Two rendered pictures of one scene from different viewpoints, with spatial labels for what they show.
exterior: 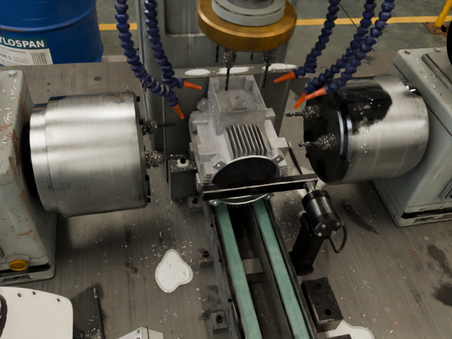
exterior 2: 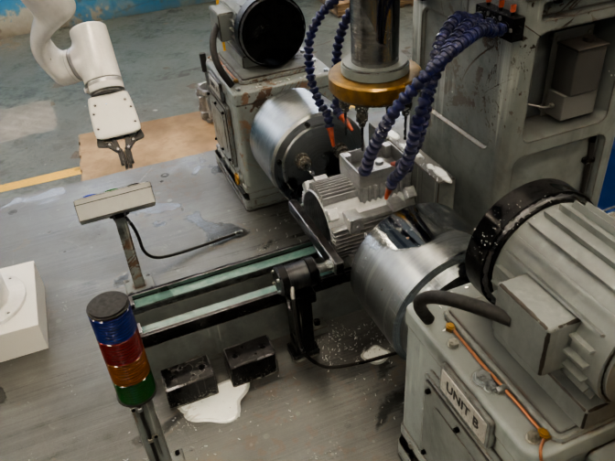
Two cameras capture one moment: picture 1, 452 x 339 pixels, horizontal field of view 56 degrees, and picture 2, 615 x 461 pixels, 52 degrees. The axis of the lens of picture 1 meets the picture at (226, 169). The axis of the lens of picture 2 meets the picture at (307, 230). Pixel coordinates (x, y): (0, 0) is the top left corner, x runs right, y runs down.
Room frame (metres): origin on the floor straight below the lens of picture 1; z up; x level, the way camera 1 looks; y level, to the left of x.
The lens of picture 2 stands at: (0.53, -1.14, 1.80)
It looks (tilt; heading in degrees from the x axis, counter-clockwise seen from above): 36 degrees down; 88
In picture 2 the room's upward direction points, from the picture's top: 5 degrees counter-clockwise
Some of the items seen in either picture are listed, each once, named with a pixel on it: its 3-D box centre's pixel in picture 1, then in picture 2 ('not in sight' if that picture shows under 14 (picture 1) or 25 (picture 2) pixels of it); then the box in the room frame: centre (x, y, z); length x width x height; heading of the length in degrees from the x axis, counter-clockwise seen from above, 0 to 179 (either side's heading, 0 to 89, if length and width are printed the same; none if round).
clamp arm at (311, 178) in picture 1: (260, 187); (314, 234); (0.59, -0.08, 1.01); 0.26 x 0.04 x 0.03; 107
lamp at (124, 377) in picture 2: not in sight; (126, 361); (0.27, -0.46, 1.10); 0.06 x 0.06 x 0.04
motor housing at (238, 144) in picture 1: (235, 148); (359, 213); (0.69, -0.02, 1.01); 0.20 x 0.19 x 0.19; 17
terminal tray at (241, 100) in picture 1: (235, 105); (374, 172); (0.73, 0.00, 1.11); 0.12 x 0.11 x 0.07; 17
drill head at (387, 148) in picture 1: (370, 128); (442, 295); (0.79, -0.33, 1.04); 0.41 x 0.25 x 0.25; 107
